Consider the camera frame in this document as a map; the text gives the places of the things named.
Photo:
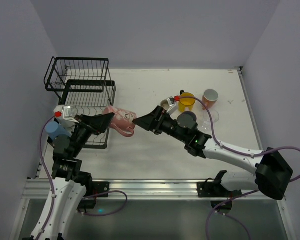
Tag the yellow mug black handle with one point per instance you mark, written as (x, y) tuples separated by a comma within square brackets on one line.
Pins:
[(186, 102)]

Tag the black wire dish rack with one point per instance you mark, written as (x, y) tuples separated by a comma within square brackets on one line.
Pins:
[(84, 83)]

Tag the light blue plastic cup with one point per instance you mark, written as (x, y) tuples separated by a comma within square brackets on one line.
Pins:
[(54, 129)]

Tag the white hexagonal cup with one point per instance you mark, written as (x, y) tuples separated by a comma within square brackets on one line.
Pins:
[(58, 111)]

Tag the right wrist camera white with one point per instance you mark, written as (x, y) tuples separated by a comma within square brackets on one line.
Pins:
[(172, 105)]

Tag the translucent pink plastic cup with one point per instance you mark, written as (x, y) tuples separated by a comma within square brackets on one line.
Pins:
[(191, 114)]

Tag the pink square mug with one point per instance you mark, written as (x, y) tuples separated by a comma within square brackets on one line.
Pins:
[(209, 98)]

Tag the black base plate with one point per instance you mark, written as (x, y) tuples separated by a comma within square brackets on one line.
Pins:
[(97, 187), (212, 188)]

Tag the aluminium mounting rail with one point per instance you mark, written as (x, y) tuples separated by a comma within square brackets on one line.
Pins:
[(135, 189)]

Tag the pink speckled mug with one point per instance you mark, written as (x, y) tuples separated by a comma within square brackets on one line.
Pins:
[(122, 120)]

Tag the clear glass cup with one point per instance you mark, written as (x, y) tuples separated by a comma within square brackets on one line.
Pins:
[(209, 118)]

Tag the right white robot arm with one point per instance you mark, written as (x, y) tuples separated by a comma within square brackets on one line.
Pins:
[(267, 172)]

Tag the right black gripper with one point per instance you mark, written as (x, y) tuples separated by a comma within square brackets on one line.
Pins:
[(159, 121)]

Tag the beige speckled ceramic cup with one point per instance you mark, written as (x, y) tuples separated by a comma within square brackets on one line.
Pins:
[(166, 104)]

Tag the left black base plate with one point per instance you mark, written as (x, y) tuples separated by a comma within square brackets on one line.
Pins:
[(97, 187)]

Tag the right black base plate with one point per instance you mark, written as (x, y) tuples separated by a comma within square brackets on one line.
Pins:
[(212, 188)]

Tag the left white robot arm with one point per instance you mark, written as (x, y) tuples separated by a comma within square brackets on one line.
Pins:
[(68, 184)]

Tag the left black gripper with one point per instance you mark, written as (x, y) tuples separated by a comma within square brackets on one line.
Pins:
[(85, 125)]

